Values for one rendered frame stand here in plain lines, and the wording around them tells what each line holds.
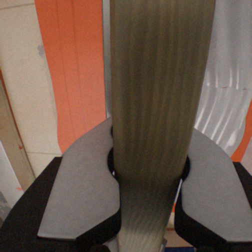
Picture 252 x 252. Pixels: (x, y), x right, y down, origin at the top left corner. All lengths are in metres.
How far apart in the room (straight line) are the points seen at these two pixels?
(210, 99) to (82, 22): 0.13
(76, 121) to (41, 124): 0.04
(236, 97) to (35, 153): 0.24
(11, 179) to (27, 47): 0.15
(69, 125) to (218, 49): 0.16
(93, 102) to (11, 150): 0.11
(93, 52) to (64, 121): 0.08
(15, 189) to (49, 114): 0.11
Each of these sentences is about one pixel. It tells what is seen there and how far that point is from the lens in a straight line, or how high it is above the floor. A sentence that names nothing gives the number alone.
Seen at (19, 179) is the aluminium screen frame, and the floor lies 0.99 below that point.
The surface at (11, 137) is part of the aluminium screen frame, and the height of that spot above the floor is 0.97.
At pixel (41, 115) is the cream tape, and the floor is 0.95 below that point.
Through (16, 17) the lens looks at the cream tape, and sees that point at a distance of 0.20.
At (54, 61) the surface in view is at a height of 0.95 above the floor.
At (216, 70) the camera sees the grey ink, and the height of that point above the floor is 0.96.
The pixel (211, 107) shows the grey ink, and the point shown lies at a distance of 0.20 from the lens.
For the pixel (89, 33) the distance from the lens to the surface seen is 0.18.
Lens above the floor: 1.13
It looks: 57 degrees down
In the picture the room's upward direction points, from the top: 174 degrees counter-clockwise
